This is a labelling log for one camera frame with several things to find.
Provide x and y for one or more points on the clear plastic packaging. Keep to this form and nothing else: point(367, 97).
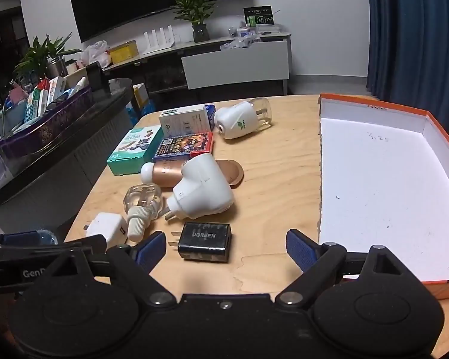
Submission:
point(234, 45)

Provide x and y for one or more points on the red and blue card box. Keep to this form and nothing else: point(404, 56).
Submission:
point(183, 146)

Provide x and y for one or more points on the blue curtain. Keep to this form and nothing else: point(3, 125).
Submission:
point(415, 45)

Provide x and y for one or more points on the large white plug-in device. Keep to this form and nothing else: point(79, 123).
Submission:
point(202, 187)

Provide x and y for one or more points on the brown leather pouch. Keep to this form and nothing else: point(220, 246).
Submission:
point(164, 174)

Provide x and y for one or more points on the purple woven basket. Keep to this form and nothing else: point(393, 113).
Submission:
point(52, 127)

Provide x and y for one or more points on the long television cabinet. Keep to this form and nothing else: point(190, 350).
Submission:
point(209, 42)

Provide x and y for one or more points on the pile of medicine boxes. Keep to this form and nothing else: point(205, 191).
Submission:
point(41, 101)

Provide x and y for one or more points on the white box with green label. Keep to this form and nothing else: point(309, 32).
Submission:
point(183, 119)

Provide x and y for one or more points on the orange and white box lid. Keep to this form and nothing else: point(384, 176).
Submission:
point(378, 194)

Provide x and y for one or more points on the white plastic bag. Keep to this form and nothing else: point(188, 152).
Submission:
point(95, 52)

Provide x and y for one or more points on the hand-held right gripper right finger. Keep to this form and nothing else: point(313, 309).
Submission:
point(301, 251)

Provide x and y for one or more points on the black and green box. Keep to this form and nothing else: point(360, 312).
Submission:
point(258, 15)

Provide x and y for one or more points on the black glass table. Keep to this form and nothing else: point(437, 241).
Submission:
point(97, 101)

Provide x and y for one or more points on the black wall charger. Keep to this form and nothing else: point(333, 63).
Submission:
point(205, 241)

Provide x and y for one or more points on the dark wooden cabinet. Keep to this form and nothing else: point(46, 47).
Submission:
point(3, 45)

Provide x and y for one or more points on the white cardboard box yellow tape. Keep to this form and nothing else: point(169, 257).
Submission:
point(140, 95)

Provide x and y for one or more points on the white cabinet panel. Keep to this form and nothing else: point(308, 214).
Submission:
point(232, 63)

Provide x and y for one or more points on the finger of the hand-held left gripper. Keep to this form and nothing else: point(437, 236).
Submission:
point(20, 238)
point(86, 245)

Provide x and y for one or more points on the blue plastic packages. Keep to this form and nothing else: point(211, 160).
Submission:
point(146, 109)

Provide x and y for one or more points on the white router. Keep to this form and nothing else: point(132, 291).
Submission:
point(157, 43)

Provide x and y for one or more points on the leafy plant in metal pot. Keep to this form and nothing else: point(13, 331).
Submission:
point(41, 54)

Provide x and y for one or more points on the clear plastic bag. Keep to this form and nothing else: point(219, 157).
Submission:
point(140, 198)

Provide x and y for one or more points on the white cube wall charger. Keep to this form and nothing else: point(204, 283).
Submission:
point(106, 226)

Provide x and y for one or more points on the teal bandage box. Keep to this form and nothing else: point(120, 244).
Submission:
point(134, 149)

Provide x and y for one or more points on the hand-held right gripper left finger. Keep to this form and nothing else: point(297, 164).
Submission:
point(151, 251)

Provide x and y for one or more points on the bamboo plant in dark pot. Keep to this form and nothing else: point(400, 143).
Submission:
point(201, 31)

